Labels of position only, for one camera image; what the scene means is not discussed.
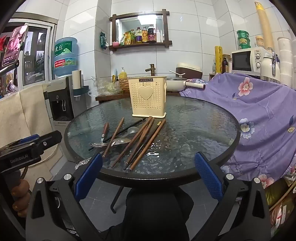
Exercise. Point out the blue and yellow brushes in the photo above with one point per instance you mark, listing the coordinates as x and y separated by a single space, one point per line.
113 78

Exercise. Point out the brown glass bottle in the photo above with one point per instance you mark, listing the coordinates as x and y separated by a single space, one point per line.
225 66

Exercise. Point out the clear plastic bag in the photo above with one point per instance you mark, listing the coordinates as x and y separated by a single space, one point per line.
106 88

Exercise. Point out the smartphone on mount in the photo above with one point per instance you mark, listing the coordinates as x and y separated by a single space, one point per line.
13 44

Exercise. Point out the large metal spoon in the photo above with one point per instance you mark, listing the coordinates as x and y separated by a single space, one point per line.
121 141

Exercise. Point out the wooden framed mirror shelf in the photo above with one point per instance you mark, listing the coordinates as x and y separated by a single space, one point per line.
113 32

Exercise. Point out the white microwave oven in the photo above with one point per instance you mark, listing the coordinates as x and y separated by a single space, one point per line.
242 60

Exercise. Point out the blue water jug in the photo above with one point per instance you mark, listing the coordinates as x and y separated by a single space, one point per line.
66 58

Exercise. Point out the grey water dispenser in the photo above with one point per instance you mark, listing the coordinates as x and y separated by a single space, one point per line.
60 109

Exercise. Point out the yellow soap dispenser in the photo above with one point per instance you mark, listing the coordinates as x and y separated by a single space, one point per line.
122 74

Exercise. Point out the amber sauce bottle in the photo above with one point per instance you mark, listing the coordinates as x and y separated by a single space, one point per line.
144 36

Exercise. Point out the small clear bottle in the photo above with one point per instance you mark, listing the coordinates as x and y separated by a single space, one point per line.
214 68

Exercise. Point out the green hanging packet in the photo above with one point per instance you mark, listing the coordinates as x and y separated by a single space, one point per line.
104 40

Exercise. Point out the tall stack of tan cups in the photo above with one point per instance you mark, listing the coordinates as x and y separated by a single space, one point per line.
264 27

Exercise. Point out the person's left hand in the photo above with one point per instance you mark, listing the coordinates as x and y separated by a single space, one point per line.
20 187

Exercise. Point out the olive floral bag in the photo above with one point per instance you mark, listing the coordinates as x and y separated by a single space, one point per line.
275 194

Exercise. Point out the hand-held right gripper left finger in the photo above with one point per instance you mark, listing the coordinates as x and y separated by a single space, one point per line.
89 176

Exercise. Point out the small metal spoon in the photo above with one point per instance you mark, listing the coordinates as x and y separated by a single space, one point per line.
132 130

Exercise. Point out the yellow-lidded jar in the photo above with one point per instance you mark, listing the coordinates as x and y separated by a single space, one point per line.
260 42

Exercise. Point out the aluminium sliding window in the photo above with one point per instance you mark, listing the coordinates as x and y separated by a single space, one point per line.
37 58

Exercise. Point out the yellow roll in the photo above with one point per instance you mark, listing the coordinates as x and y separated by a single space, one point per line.
218 60

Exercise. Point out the yellow seasoning packet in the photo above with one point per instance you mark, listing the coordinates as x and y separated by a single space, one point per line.
127 39

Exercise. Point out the purple floral cloth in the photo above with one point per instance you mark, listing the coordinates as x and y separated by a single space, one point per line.
254 111

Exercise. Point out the dark soy sauce bottle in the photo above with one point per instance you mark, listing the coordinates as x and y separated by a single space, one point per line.
152 34

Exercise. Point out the white pot with lid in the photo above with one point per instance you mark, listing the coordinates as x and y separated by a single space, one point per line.
173 85

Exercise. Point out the brown and cream rice cooker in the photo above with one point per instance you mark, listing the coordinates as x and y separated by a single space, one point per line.
189 71

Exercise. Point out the stack of white paper tubs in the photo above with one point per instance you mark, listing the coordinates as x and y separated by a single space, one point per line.
284 60

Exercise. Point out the teal cup holder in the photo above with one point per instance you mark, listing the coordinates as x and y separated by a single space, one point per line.
81 91

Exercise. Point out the woven-look sink basin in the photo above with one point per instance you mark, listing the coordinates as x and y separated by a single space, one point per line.
123 84

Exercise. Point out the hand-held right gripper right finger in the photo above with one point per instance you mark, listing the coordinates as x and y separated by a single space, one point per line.
208 176

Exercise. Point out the white squeeze bottle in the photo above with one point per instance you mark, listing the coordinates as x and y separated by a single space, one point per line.
158 36

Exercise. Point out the slim white bottle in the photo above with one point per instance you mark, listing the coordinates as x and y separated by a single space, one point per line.
162 37

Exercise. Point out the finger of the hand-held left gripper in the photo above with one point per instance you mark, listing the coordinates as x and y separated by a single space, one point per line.
49 139
30 138

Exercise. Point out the black metal table leg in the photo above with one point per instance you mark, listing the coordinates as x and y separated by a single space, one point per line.
116 201

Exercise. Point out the green bottle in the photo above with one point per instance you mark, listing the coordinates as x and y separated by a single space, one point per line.
132 37

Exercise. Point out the person's black trousers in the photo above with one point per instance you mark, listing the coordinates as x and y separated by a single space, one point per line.
148 215

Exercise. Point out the pink bowl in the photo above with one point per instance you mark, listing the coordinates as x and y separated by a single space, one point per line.
115 43

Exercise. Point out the white ladle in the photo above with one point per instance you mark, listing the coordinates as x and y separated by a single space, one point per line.
178 74

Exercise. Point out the purple-label oil bottle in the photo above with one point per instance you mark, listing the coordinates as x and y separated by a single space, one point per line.
138 36

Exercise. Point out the beige cloth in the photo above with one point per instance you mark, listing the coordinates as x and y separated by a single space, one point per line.
23 111

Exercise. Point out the wooden counter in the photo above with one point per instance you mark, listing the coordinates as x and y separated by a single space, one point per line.
108 97

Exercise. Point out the green instant noodle tub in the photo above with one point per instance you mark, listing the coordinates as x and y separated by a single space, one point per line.
242 34
244 41
244 46

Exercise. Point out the white kettle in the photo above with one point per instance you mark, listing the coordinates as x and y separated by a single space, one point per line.
267 67

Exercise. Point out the white paper cup tube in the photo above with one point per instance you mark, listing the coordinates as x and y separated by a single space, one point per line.
76 80

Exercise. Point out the bronze faucet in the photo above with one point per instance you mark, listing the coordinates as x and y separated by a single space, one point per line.
152 69

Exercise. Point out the cream plastic utensil holder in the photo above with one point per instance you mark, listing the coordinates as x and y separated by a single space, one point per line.
148 102

